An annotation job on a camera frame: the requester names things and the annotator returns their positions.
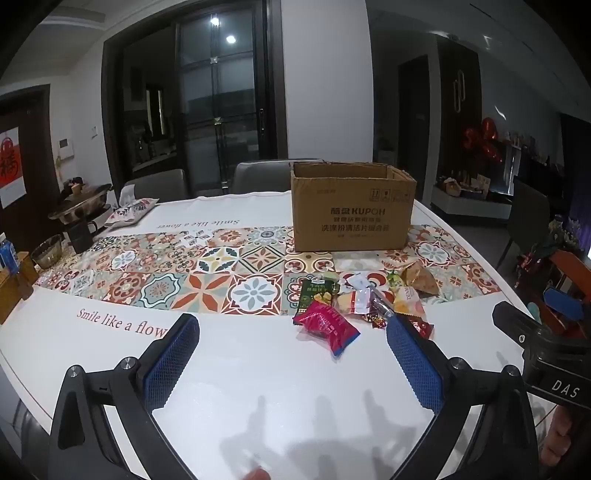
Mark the wooden box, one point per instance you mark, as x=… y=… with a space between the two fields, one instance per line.
x=16 y=288

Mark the white wall intercom panel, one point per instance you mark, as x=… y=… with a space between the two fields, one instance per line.
x=66 y=148

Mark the yellow cake packet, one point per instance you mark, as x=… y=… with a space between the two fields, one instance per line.
x=351 y=302

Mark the tile-patterned white tablecloth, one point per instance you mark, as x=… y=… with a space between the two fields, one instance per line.
x=258 y=369

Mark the floral tissue pack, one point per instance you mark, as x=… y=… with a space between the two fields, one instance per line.
x=131 y=211

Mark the blue drink carton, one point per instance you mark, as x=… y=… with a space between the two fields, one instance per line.
x=7 y=254

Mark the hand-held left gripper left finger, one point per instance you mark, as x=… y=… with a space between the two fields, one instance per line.
x=171 y=364

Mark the person's right hand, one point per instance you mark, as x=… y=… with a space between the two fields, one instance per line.
x=565 y=438

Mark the small green snack packet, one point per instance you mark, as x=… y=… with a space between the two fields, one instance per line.
x=394 y=280

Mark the brown cardboard box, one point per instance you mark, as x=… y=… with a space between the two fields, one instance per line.
x=351 y=217

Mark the dark dining chair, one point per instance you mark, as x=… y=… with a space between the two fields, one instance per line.
x=528 y=217

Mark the black mug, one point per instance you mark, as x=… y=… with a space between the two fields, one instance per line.
x=82 y=237

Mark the white sideboard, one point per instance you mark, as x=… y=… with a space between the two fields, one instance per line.
x=471 y=201

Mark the red wall poster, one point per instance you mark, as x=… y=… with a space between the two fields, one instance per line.
x=8 y=166

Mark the orange yellow snack packet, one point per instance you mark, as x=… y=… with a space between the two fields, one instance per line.
x=408 y=302

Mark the glass bowl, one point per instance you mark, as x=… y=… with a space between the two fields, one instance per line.
x=46 y=251

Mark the red heart balloons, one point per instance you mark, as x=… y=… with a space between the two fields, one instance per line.
x=485 y=138

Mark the glass sliding door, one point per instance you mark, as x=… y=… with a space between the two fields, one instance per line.
x=217 y=92

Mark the grey dining chair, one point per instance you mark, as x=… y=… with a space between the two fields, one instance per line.
x=157 y=184
x=263 y=177

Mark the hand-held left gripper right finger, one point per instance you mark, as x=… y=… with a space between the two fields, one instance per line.
x=413 y=364

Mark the dark wooden door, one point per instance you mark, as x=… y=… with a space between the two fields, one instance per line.
x=414 y=110

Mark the brown bread packet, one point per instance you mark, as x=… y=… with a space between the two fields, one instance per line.
x=420 y=277

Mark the metal hot pot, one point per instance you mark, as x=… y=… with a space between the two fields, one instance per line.
x=81 y=205

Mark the dark green snack packet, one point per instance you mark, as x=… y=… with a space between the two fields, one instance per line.
x=316 y=290

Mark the dark red snack packet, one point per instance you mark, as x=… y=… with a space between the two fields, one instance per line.
x=424 y=326

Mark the orange wooden chair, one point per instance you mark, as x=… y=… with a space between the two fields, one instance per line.
x=570 y=272

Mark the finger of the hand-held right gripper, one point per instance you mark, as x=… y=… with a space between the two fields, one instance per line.
x=565 y=303
x=515 y=321

